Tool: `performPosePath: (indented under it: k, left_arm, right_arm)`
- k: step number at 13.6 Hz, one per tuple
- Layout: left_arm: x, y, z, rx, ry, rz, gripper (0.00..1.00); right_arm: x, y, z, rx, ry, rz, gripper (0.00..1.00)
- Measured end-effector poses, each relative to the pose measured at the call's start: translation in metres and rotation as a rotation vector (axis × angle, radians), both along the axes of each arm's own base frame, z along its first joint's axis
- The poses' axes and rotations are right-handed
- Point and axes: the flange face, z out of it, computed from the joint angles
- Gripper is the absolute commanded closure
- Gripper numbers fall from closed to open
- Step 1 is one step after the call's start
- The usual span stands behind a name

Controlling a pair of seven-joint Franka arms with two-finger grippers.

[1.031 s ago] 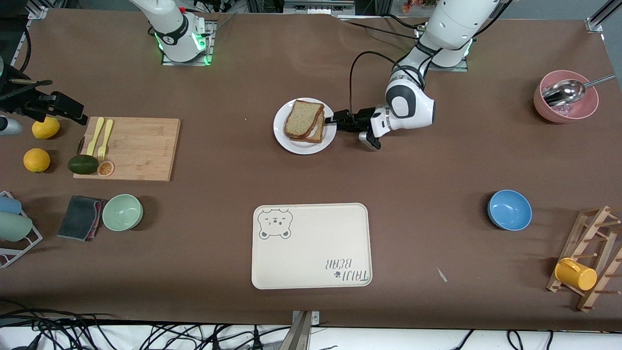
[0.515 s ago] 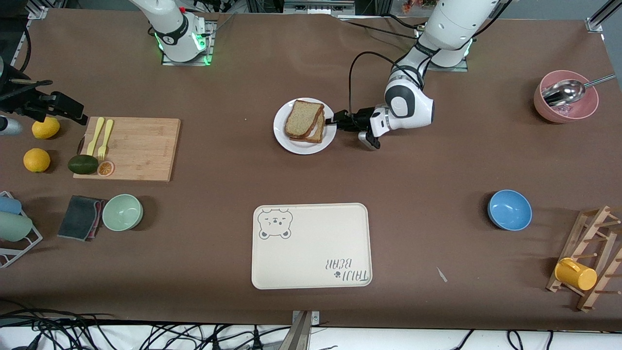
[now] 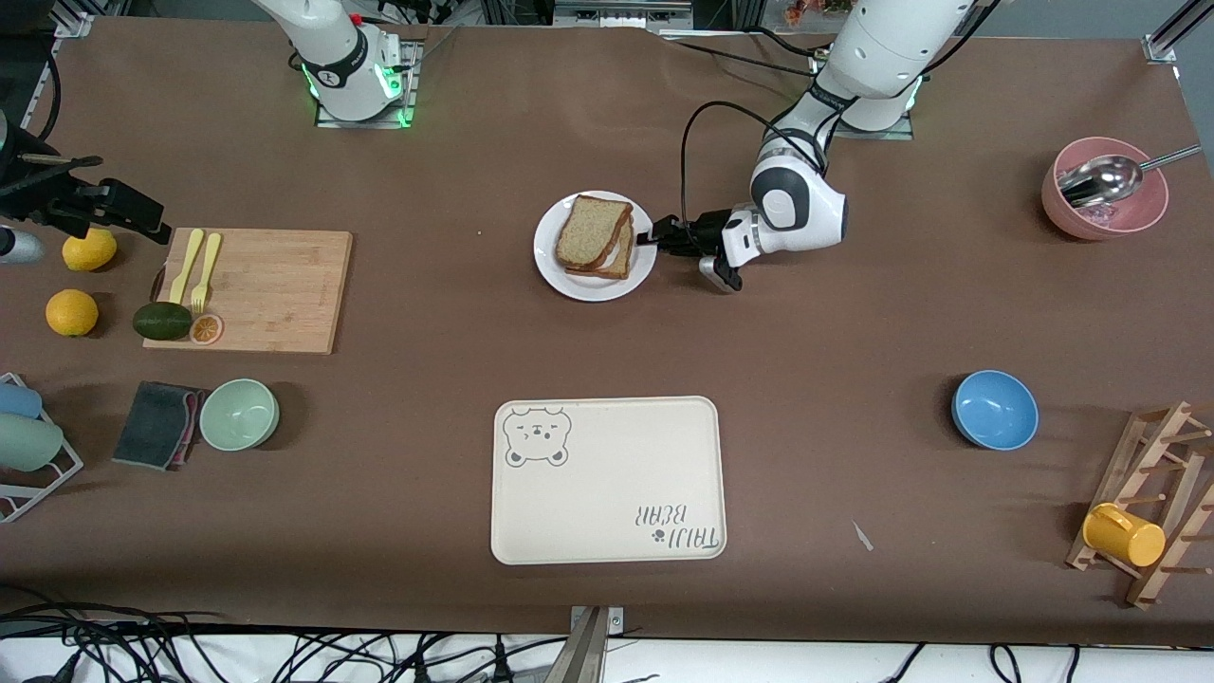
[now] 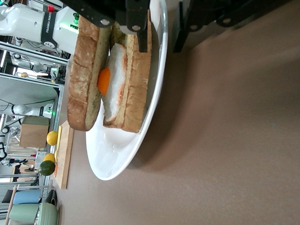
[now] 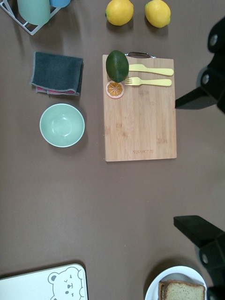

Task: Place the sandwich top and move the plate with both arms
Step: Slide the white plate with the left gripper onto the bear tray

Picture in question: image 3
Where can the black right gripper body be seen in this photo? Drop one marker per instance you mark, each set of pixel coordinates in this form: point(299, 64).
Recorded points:
point(47, 201)

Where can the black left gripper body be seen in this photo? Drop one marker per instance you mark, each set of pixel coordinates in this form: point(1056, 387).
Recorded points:
point(703, 232)

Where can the toy fried egg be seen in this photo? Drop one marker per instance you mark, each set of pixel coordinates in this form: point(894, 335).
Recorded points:
point(618, 251)

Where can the brown bread slice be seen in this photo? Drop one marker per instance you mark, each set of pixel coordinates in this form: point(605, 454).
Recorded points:
point(616, 270)

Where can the brown bread slice sandwich lid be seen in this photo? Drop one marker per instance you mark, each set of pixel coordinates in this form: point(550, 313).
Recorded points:
point(588, 232)

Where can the white round plate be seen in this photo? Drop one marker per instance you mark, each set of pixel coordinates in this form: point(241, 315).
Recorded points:
point(550, 275)

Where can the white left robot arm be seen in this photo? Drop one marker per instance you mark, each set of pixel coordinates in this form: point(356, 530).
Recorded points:
point(797, 204)

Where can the yellow lemon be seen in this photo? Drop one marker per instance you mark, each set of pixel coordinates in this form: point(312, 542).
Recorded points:
point(87, 256)

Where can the yellow plastic knife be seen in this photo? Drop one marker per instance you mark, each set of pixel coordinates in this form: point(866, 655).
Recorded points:
point(187, 266)

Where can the yellow plastic fork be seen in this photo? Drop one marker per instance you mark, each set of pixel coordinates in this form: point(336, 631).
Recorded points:
point(209, 261)

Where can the dark green avocado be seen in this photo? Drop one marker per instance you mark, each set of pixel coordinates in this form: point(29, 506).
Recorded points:
point(161, 322)

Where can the round orange-yellow citrus fruit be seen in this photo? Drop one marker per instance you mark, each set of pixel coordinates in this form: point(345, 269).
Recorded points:
point(72, 313)

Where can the orange fruit slice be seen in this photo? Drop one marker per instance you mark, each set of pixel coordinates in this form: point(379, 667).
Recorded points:
point(207, 329)

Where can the wooden cutting board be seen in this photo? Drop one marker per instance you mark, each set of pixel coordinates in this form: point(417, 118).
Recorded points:
point(275, 294)

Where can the pink cloth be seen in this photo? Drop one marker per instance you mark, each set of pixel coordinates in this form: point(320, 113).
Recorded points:
point(194, 403)

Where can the light blue cup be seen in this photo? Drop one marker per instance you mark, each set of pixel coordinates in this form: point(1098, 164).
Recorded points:
point(19, 400)

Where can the dark grey cloth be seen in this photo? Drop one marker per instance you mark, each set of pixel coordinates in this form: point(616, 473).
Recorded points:
point(152, 422)

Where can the pale green bowl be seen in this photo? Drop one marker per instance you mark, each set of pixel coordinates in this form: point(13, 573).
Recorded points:
point(239, 415)

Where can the pale green cup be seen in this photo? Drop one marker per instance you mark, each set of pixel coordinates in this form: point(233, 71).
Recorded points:
point(28, 443)

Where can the cream tray with bear print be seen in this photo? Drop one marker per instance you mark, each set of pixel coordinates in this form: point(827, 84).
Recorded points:
point(607, 493)

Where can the blue bowl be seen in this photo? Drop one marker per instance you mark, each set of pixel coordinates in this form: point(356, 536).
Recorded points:
point(996, 410)

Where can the small grey tape scrap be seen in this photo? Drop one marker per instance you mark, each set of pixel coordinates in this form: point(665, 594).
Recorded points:
point(862, 536)

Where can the pink ribbed bowl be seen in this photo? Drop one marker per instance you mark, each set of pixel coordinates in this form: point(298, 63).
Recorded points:
point(1057, 213)

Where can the metal ladle spoon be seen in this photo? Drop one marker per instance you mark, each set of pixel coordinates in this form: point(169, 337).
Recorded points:
point(1105, 180)

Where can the wooden peg drying rack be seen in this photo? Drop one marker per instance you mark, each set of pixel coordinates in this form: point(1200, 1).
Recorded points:
point(1110, 479)

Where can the yellow mug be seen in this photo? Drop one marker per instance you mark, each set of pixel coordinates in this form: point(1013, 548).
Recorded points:
point(1129, 539)

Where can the aluminium table rail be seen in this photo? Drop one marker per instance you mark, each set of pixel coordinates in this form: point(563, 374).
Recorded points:
point(71, 27)
point(1162, 46)

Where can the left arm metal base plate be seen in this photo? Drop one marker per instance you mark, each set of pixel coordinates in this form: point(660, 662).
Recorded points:
point(877, 136)

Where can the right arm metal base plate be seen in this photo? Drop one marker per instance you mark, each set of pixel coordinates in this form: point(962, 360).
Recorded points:
point(413, 85)

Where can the aluminium frame rail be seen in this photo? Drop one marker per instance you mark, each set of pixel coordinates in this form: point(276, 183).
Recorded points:
point(593, 655)

